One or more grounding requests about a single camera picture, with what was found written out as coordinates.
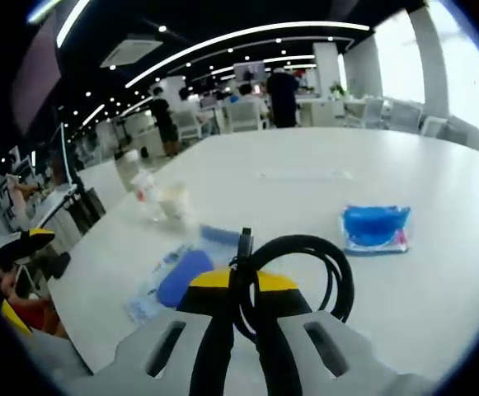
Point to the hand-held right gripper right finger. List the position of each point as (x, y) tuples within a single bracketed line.
[(280, 354)]

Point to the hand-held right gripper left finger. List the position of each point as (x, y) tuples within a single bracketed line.
[(206, 342)]

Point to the wet wipes pack blue lid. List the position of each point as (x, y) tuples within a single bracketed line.
[(181, 280)]

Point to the clear plastic bottle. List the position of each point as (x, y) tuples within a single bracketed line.
[(142, 189)]

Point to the white paper cup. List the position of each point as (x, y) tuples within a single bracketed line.
[(176, 206)]

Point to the blue tissue pack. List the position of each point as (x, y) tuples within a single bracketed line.
[(373, 229)]

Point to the white display board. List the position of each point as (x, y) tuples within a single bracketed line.
[(67, 156)]

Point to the purple hanging panel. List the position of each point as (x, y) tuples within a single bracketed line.
[(37, 78)]

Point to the white chair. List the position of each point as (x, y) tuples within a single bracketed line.
[(433, 126), (244, 116), (373, 111), (189, 125), (406, 117)]

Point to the ceiling air vent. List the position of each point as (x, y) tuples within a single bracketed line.
[(130, 53)]

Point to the potted plant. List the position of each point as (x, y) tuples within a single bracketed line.
[(338, 90)]

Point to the curved ceiling light strip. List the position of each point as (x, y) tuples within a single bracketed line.
[(231, 37)]

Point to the wall screen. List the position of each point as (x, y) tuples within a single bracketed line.
[(248, 72)]

